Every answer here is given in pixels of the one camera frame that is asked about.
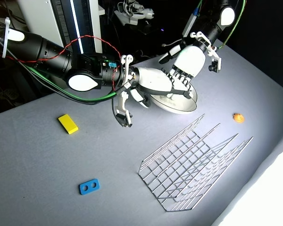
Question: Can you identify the blue block with two holes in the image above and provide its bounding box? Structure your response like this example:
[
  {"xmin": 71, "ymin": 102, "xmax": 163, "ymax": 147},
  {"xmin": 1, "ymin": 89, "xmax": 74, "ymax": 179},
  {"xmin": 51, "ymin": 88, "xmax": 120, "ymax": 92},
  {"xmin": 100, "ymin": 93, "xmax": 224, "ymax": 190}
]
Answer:
[{"xmin": 79, "ymin": 178, "xmax": 100, "ymax": 195}]

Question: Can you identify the yellow rectangular block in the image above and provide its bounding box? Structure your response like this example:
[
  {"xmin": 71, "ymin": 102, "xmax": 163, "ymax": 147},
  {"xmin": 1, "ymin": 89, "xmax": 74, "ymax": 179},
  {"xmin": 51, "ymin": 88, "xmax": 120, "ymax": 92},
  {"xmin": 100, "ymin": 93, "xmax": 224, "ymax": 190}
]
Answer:
[{"xmin": 58, "ymin": 113, "xmax": 79, "ymax": 135}]

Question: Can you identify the thick green cable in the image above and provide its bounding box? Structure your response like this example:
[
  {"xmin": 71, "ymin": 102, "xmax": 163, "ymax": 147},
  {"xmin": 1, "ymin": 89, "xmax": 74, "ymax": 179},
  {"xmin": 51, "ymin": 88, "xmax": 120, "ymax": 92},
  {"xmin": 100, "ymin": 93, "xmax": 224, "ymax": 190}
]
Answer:
[{"xmin": 23, "ymin": 65, "xmax": 118, "ymax": 105}]

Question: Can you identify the silver wire dish rack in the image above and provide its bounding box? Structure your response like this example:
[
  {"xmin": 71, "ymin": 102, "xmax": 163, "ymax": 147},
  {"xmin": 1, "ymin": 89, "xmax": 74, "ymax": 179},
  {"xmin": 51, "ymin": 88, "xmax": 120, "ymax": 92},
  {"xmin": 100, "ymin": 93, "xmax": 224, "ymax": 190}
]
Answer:
[{"xmin": 138, "ymin": 114, "xmax": 254, "ymax": 212}]

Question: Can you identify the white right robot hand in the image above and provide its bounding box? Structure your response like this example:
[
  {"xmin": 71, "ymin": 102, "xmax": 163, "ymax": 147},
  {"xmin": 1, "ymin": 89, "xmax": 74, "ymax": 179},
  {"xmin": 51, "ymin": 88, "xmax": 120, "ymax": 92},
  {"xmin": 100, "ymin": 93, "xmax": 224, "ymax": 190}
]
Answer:
[{"xmin": 129, "ymin": 67, "xmax": 192, "ymax": 109}]

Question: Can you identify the white plate with black rim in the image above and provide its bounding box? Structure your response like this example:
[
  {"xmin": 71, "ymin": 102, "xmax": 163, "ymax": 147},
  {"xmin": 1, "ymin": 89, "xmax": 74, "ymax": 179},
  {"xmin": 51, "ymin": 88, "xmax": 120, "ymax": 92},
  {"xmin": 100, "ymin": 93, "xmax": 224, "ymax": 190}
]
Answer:
[{"xmin": 151, "ymin": 81, "xmax": 198, "ymax": 115}]

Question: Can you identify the grey white device with cables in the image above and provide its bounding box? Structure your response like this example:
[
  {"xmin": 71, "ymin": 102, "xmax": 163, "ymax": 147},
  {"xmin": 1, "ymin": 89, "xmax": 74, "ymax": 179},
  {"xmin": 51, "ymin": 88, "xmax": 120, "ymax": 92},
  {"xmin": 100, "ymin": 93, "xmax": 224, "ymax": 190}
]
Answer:
[{"xmin": 114, "ymin": 0, "xmax": 155, "ymax": 26}]

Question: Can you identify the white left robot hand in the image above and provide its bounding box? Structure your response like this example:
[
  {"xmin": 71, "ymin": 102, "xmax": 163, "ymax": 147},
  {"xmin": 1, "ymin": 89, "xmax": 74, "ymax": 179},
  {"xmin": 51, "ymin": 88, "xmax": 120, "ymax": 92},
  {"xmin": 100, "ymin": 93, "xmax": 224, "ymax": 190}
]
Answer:
[{"xmin": 159, "ymin": 44, "xmax": 207, "ymax": 88}]

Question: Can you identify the white cable tie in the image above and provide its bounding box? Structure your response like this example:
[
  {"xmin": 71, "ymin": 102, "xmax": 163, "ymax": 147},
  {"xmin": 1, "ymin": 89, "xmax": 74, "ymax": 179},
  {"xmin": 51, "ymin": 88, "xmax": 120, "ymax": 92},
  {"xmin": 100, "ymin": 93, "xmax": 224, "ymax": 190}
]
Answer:
[{"xmin": 1, "ymin": 17, "xmax": 11, "ymax": 59}]

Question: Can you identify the red twisted wire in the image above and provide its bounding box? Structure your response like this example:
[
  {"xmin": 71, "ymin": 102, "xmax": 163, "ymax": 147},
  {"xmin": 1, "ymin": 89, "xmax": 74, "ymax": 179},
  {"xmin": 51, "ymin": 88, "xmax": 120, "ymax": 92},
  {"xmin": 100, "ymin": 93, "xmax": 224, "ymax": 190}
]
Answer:
[{"xmin": 0, "ymin": 35, "xmax": 122, "ymax": 91}]

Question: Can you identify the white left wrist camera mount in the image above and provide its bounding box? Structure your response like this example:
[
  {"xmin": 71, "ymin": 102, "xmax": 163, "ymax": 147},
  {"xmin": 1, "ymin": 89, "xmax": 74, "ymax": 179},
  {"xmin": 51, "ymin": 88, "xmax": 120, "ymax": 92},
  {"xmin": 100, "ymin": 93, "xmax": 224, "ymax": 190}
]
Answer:
[{"xmin": 190, "ymin": 32, "xmax": 223, "ymax": 73}]

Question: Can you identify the orange swirl cookie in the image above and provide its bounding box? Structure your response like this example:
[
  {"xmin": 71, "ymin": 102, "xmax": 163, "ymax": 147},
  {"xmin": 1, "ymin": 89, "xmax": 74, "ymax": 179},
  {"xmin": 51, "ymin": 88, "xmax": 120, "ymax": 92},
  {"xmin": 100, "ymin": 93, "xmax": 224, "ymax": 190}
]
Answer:
[{"xmin": 233, "ymin": 113, "xmax": 245, "ymax": 124}]

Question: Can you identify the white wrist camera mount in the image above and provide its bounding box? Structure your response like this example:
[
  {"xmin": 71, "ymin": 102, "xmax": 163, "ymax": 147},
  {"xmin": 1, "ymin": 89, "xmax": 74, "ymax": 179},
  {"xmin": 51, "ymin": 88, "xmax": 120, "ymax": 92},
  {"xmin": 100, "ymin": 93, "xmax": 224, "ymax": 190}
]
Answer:
[
  {"xmin": 112, "ymin": 55, "xmax": 134, "ymax": 128},
  {"xmin": 190, "ymin": 32, "xmax": 223, "ymax": 73}
]

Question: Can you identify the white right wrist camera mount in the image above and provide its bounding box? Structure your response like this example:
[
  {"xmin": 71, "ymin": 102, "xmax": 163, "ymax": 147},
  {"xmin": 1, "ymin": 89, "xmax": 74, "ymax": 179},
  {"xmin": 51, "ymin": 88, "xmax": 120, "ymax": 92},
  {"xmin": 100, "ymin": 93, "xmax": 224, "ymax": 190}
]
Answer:
[{"xmin": 112, "ymin": 55, "xmax": 134, "ymax": 128}]

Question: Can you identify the thin green cable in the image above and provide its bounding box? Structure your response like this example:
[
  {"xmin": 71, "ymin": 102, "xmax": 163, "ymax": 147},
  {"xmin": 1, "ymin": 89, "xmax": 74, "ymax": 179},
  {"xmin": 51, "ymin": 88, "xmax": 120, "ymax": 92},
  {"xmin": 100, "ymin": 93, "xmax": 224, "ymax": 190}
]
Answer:
[{"xmin": 218, "ymin": 0, "xmax": 247, "ymax": 49}]

